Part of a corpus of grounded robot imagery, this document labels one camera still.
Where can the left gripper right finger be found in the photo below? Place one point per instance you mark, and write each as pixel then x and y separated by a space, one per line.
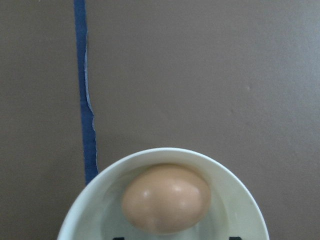
pixel 235 238

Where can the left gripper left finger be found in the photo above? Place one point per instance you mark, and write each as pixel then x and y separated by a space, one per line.
pixel 119 238

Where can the brown egg from bowl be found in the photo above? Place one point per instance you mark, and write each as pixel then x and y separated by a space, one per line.
pixel 166 199

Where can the white round bowl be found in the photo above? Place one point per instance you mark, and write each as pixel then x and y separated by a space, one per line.
pixel 96 213

